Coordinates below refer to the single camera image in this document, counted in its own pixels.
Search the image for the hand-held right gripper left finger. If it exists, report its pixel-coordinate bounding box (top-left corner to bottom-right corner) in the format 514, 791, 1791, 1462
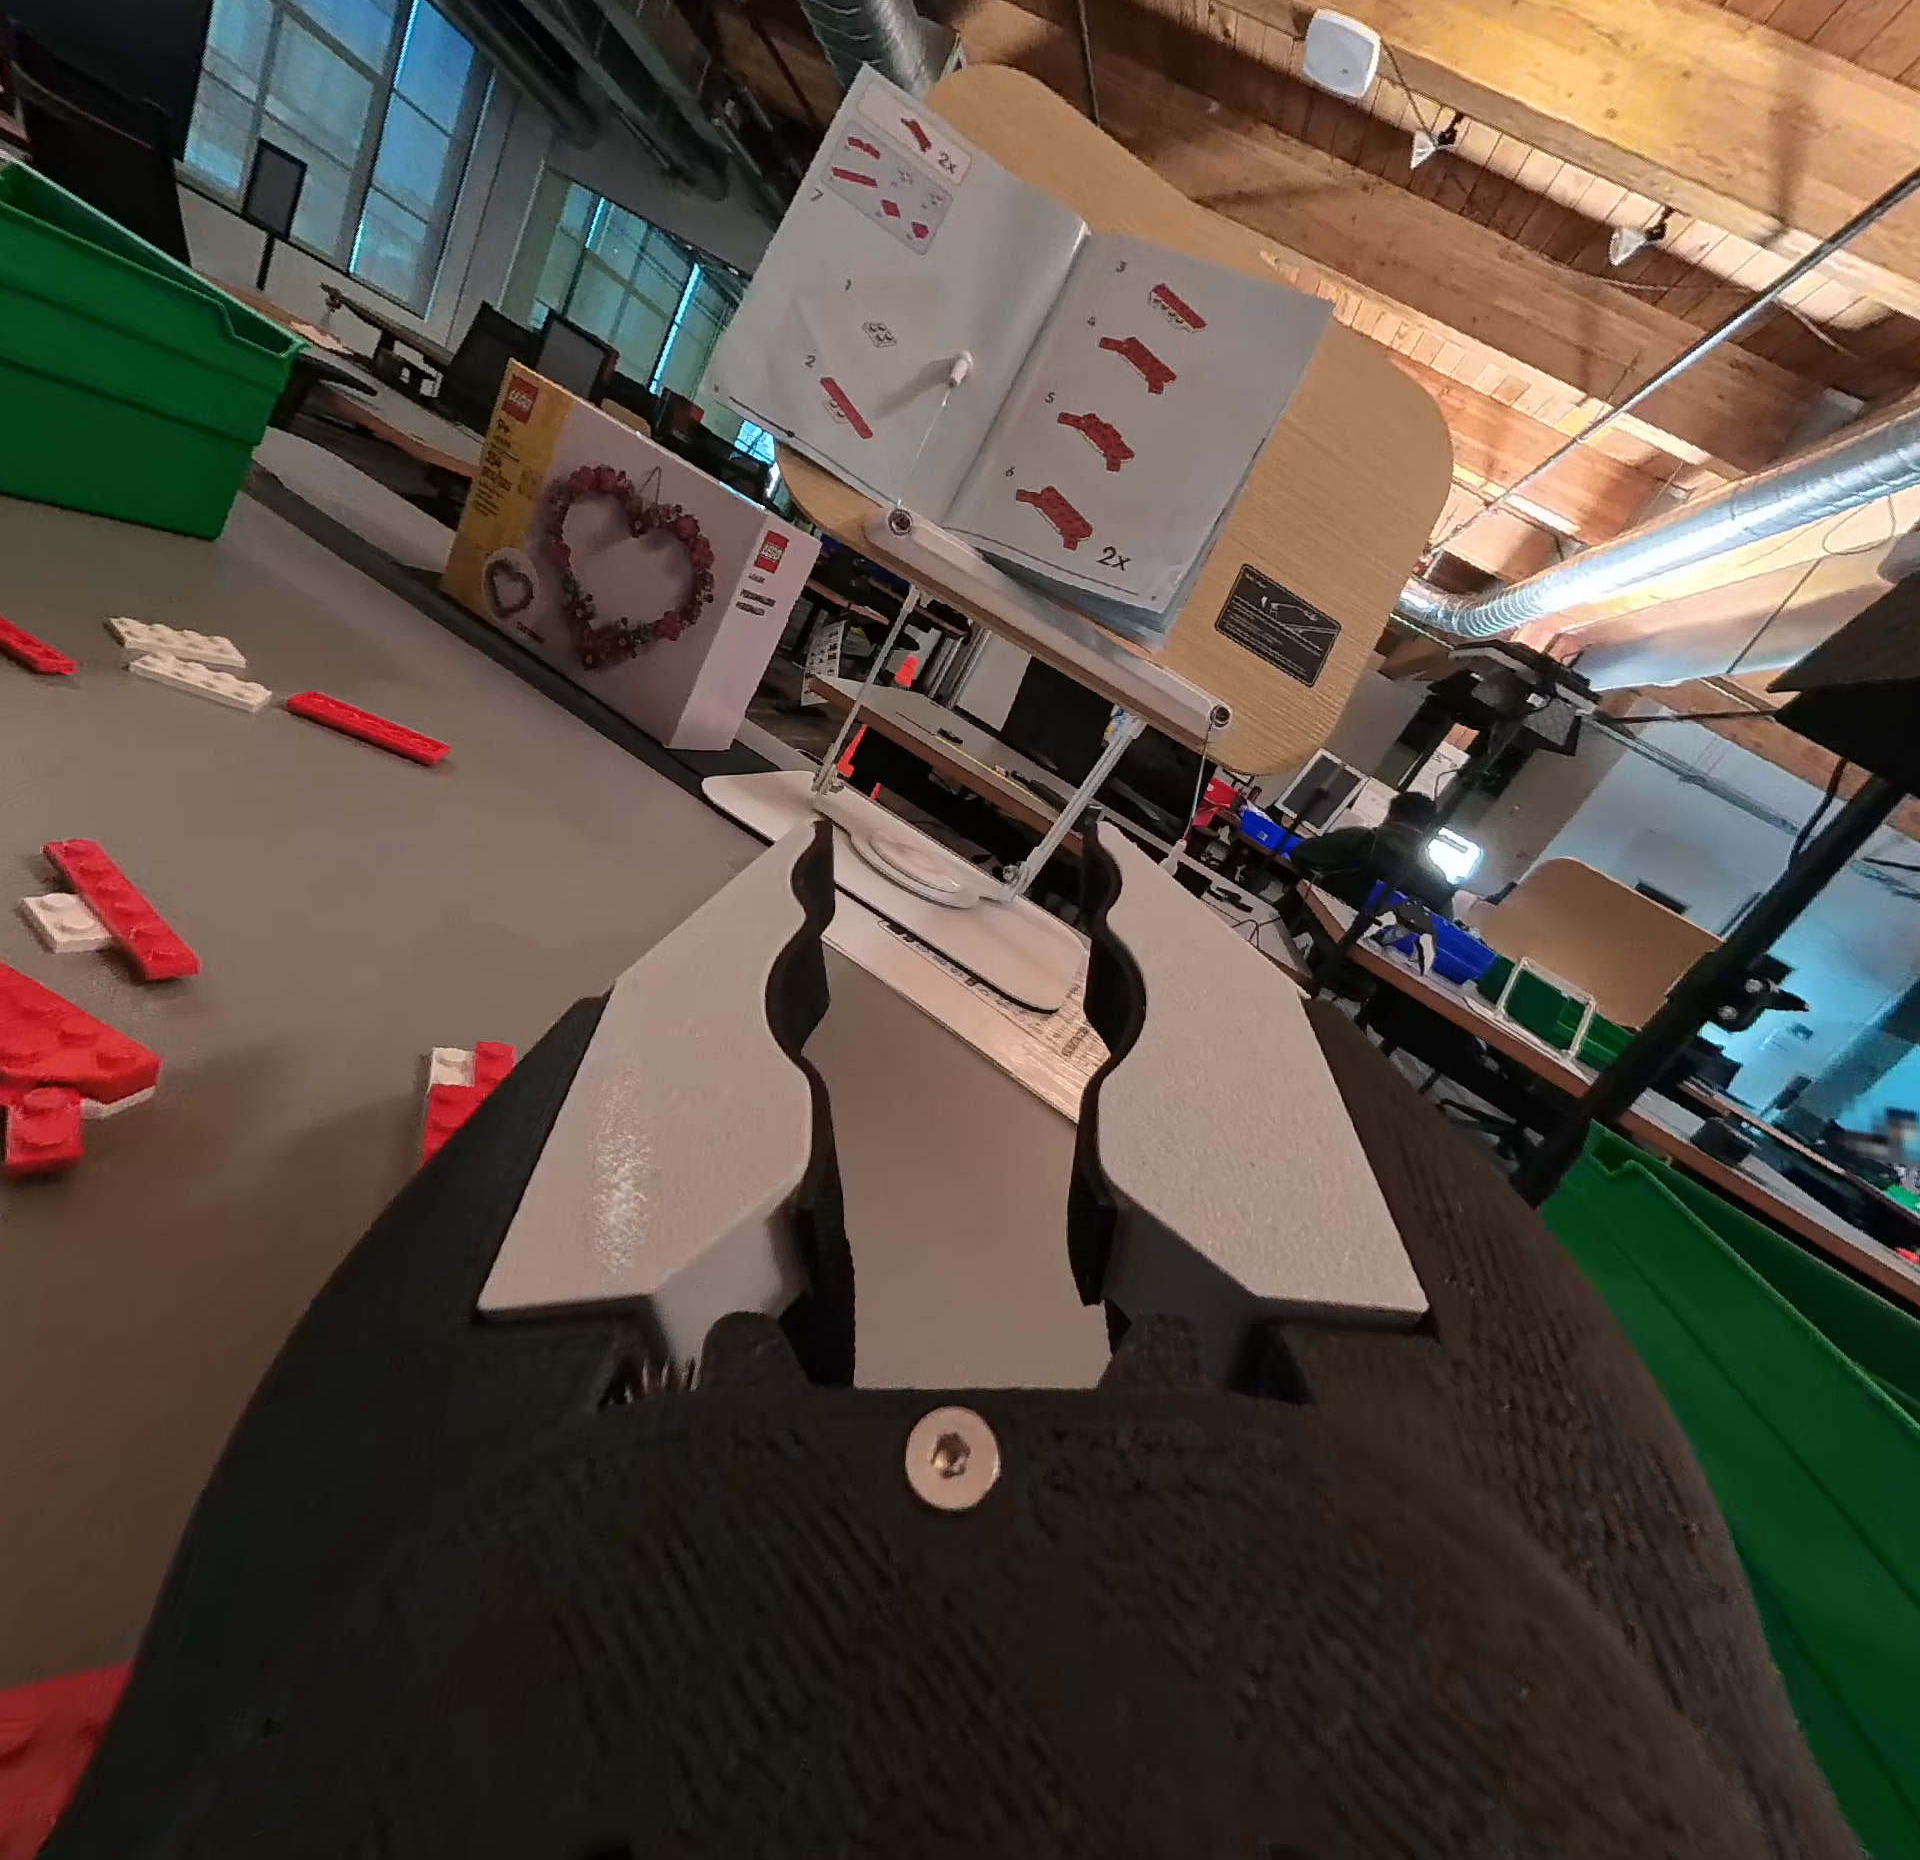
475, 817, 861, 1367

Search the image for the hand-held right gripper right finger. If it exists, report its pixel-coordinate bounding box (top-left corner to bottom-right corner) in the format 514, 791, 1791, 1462
1069, 822, 1431, 1367

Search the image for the long red lego frame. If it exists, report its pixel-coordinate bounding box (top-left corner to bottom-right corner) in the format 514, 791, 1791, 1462
422, 1041, 521, 1162

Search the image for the red and white lego strip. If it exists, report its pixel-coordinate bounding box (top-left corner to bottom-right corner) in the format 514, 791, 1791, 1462
20, 835, 202, 984

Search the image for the wide red lego plate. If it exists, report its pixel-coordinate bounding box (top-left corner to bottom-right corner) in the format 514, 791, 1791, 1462
283, 687, 454, 766

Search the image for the yellow and white lego box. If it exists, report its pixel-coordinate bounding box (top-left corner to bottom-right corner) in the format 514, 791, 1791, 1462
438, 359, 825, 751

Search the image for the red lego wedge assembly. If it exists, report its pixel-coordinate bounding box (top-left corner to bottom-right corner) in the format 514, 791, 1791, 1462
0, 962, 163, 1176

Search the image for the white lego plate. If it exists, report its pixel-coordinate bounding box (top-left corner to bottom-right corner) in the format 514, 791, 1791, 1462
104, 617, 247, 675
129, 654, 277, 715

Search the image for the lego instruction booklet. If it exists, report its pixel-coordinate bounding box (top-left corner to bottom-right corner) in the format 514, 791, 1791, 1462
706, 66, 1336, 635

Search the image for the red lego piece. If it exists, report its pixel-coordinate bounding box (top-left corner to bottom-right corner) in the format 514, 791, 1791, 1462
0, 1660, 140, 1860

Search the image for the green storage bin stack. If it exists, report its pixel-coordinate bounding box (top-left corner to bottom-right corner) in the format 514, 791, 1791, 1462
1539, 1121, 1920, 1860
0, 161, 311, 543

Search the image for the black ceiling rod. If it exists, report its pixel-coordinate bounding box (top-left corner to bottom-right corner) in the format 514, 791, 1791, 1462
1439, 165, 1920, 543

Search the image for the white ceiling access point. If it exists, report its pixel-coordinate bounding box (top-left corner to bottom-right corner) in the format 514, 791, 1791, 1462
1300, 7, 1383, 102

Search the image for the black overhead frame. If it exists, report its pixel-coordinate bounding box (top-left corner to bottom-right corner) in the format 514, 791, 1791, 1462
1516, 566, 1920, 1205

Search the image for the silver air duct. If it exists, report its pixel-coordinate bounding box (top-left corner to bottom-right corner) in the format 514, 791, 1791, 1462
1403, 387, 1920, 649
761, 0, 945, 94

